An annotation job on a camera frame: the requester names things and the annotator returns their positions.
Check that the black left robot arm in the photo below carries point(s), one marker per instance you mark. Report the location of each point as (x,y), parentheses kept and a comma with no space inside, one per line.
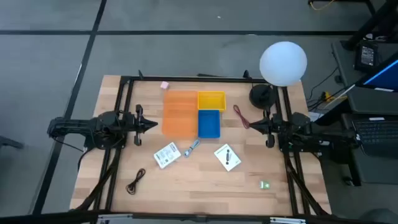
(77,126)

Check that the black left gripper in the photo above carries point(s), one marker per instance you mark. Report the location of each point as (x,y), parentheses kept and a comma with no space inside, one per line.
(138,124)

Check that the white box with adapter picture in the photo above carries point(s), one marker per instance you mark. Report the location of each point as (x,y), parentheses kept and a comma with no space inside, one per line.
(227,157)

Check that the black chair base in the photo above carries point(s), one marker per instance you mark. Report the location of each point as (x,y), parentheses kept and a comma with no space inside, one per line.
(9,142)

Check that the pink wall charger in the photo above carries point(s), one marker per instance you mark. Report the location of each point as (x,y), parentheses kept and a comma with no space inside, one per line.
(164,85)

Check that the white box with printed label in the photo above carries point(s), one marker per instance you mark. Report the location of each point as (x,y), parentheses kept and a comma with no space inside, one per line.
(167,155)

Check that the blue slotted plastic basket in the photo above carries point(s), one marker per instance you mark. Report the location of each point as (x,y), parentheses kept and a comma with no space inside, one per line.
(209,124)

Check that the black labelled power device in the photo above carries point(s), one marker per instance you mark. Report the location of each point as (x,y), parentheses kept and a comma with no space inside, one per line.
(367,56)

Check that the black metal table frame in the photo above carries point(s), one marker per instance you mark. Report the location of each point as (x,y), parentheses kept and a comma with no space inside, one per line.
(186,78)

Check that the green wall charger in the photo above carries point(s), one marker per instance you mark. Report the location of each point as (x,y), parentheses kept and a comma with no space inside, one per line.
(265,185)

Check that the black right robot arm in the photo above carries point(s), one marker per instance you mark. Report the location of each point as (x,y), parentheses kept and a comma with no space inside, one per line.
(326,135)

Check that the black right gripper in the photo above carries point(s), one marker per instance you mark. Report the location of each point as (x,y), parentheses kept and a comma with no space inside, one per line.
(271,127)

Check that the orange mat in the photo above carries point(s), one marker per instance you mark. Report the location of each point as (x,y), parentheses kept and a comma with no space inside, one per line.
(180,115)

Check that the white globe lamp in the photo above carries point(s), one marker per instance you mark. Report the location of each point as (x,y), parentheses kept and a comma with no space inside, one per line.
(283,63)

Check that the black round lamp base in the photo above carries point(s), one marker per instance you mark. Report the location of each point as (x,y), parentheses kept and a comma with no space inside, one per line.
(262,96)

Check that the black stand leg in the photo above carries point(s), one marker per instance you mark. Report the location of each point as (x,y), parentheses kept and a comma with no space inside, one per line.
(370,28)

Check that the yellow slotted plastic basket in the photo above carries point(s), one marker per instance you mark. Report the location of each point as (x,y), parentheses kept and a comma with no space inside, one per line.
(211,101)

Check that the silver metal bracket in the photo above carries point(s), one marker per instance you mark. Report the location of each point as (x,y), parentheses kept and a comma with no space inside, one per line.
(287,220)
(115,219)

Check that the black keyboard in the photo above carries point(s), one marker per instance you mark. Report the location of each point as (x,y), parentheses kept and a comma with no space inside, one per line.
(376,135)

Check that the dark monitor with blue edge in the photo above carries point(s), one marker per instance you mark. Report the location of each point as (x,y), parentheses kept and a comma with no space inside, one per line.
(385,74)

